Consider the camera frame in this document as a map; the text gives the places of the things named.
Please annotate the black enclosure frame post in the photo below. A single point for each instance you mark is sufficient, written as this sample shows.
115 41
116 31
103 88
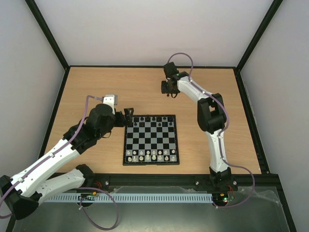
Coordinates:
259 33
32 5

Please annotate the black and white chessboard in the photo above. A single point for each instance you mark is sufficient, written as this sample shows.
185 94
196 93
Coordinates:
149 136

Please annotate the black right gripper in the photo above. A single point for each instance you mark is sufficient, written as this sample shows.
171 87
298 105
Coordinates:
168 87

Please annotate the black aluminium rail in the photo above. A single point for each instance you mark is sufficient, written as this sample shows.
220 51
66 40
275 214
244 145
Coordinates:
198 182

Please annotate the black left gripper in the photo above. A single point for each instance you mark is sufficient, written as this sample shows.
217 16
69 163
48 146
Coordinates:
128 117

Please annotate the black enclosure frame post left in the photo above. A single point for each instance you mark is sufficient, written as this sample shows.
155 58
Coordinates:
32 5

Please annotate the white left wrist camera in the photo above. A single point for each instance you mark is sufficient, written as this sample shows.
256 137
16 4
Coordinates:
110 99

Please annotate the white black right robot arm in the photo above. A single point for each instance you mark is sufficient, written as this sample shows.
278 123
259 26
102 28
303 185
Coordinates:
211 118

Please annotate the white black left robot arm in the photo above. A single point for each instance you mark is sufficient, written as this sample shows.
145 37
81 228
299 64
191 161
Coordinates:
25 191

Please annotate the white cable duct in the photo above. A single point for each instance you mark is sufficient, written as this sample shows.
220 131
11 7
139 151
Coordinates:
133 198

